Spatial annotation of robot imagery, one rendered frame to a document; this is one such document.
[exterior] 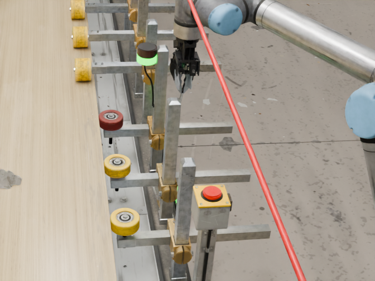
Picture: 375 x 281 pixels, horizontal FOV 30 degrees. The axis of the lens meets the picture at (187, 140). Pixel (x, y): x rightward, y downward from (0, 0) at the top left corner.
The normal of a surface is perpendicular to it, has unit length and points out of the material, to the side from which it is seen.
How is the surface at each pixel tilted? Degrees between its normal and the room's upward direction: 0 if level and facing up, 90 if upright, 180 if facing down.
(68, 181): 0
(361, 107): 83
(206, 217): 90
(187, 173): 90
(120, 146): 0
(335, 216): 0
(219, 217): 90
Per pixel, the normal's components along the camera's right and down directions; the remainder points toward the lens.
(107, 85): 0.07, -0.82
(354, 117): -0.79, 0.19
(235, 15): 0.58, 0.50
